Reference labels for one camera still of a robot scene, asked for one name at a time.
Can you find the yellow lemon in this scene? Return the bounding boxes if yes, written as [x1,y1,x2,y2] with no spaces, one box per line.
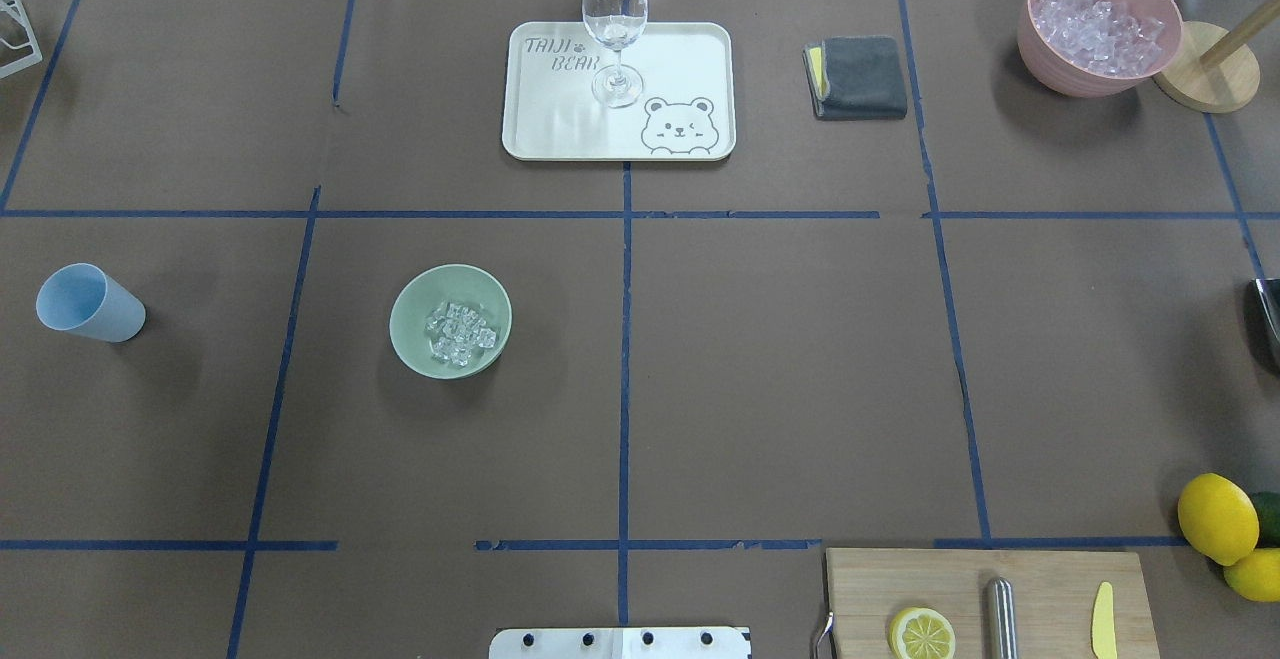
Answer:
[1176,473,1260,567]
[1222,548,1280,603]

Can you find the wooden cutting board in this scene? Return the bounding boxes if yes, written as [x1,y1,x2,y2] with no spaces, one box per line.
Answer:
[826,548,1160,658]

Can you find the light blue plastic cup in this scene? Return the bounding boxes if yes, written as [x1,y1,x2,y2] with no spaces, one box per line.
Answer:
[35,264,147,343]

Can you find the ice cubes in green bowl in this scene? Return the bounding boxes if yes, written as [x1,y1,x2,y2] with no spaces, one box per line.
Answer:
[424,302,498,369]

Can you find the cream bear tray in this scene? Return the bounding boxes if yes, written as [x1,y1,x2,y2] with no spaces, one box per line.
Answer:
[502,20,737,163]

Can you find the green lime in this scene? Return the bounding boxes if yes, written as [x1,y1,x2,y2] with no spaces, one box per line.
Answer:
[1248,491,1280,548]

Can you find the white wire cup rack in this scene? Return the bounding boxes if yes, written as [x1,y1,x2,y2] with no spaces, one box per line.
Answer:
[1,0,44,79]

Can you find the pink bowl of ice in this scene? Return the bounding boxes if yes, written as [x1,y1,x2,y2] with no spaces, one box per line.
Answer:
[1018,0,1183,99]

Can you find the lemon half slice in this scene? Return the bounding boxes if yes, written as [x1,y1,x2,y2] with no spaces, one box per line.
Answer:
[887,607,957,659]

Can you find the yellow plastic knife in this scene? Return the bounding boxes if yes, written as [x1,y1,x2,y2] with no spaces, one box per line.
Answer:
[1091,581,1119,659]

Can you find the clear wine glass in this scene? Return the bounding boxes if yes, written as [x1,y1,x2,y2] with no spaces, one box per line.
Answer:
[581,0,649,107]

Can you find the grey folded cloth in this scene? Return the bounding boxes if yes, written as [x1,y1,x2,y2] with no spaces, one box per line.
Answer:
[803,35,908,122]

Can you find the wooden cup stand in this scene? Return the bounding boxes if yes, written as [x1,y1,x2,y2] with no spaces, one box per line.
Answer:
[1155,0,1279,115]

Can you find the green ceramic bowl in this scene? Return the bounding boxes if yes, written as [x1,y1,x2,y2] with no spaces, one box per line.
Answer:
[389,264,513,380]

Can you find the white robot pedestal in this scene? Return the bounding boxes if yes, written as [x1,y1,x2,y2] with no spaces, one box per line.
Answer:
[488,626,753,658]

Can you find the metal ice scoop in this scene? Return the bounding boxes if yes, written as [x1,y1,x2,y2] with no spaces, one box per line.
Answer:
[1252,279,1279,353]

